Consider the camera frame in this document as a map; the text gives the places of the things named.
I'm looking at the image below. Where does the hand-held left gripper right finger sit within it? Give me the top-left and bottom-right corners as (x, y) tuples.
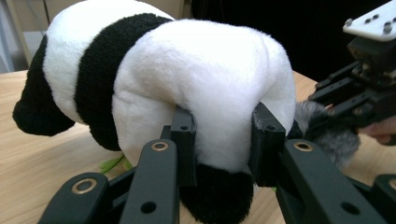
(247, 102), (288, 188)

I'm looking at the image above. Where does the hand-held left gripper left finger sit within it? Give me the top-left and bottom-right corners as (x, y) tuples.
(160, 105), (199, 188)

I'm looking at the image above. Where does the black and white panda plush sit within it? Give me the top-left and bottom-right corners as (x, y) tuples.
(12, 0), (304, 224)

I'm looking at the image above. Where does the dark curtain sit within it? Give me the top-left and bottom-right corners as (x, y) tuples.
(190, 0), (396, 82)

